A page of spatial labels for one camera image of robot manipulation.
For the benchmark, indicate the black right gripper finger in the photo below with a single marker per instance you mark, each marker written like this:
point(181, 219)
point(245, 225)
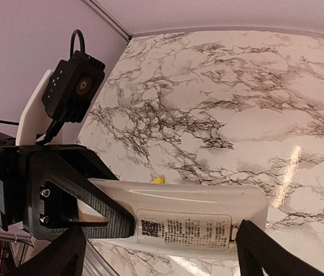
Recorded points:
point(259, 254)

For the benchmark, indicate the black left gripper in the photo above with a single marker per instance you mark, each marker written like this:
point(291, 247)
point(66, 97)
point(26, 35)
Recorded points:
point(49, 186)

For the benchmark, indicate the white remote control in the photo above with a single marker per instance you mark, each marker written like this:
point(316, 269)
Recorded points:
point(191, 221)

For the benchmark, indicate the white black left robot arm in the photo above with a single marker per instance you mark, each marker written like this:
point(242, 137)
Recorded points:
point(48, 189)

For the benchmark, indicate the aluminium front frame rail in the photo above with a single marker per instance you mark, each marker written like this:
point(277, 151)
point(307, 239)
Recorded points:
point(66, 255)

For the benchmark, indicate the yellow handled screwdriver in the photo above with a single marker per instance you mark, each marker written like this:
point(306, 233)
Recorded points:
point(159, 180)

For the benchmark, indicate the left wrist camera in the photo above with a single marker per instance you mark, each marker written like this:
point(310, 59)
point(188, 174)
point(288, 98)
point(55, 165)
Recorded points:
point(63, 95)

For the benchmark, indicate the aluminium left corner post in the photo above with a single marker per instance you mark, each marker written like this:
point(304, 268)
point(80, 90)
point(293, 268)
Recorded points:
point(109, 19)

